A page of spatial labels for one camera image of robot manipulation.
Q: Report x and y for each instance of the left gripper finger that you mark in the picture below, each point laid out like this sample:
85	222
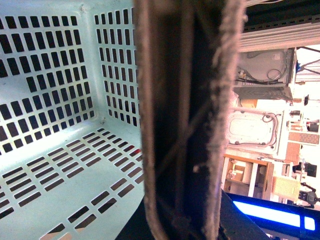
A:
186	55

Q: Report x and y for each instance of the light blue plastic basket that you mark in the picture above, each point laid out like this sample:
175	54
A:
70	142

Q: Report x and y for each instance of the white blue chest freezer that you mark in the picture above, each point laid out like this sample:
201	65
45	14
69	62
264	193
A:
289	220

